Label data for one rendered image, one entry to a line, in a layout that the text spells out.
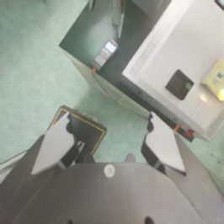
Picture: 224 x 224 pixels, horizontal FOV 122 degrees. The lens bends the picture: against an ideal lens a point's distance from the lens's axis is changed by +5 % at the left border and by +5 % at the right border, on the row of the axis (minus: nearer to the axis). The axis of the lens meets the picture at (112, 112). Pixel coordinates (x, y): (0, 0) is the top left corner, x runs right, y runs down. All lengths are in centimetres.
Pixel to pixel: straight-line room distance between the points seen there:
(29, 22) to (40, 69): 75
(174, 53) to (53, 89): 155
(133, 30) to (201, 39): 40
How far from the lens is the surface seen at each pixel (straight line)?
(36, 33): 206
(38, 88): 171
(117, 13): 42
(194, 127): 65
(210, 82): 64
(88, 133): 98
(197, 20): 78
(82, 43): 63
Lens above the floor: 120
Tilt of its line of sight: 84 degrees down
